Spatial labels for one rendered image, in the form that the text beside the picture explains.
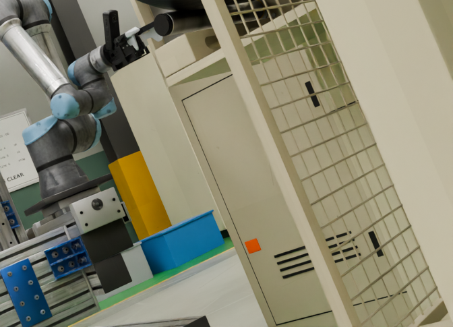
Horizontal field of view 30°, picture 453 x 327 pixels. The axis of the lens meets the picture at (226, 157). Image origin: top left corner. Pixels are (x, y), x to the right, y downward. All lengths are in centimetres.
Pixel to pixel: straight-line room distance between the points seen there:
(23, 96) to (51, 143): 764
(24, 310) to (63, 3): 790
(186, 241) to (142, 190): 251
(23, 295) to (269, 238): 72
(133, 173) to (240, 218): 727
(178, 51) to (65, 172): 96
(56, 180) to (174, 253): 482
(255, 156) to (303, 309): 47
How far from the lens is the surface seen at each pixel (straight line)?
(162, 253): 736
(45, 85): 252
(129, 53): 248
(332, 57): 189
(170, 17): 167
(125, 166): 978
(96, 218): 240
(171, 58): 166
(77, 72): 260
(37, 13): 273
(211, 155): 257
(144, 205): 978
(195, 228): 747
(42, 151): 255
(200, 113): 256
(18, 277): 244
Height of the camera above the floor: 59
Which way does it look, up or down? 1 degrees up
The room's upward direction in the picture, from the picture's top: 23 degrees counter-clockwise
